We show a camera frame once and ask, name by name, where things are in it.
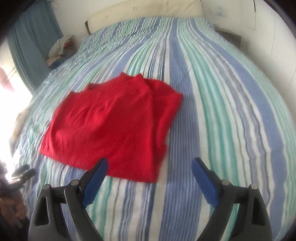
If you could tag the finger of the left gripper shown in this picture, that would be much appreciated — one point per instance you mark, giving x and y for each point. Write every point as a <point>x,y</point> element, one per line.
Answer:
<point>19,171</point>
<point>25,176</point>

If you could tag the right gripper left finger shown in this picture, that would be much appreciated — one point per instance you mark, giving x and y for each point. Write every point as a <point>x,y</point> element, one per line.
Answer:
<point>55,205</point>

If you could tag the red knit sweater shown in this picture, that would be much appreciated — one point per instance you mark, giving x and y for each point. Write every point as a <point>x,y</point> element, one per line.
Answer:
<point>125,120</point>

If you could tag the pile of clothes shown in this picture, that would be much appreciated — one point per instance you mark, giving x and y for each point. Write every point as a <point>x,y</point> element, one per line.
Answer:
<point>62,50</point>

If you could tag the person's left hand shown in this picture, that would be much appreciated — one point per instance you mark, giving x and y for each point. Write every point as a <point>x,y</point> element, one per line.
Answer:
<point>13,208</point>

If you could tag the striped blue green bedspread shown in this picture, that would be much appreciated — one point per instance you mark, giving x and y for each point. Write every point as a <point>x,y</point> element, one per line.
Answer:
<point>231,117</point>

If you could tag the teal curtain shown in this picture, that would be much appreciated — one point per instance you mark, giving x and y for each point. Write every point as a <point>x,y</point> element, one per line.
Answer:
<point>30,40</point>

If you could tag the dark wooden nightstand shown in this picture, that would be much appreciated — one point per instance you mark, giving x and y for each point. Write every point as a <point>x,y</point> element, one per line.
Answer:
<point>230,36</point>

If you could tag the white wardrobe doors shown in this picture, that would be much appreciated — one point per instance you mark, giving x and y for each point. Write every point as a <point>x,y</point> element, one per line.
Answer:
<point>265,37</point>

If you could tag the cream padded headboard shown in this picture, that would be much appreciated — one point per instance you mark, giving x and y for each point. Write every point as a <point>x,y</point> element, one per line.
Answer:
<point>129,10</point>

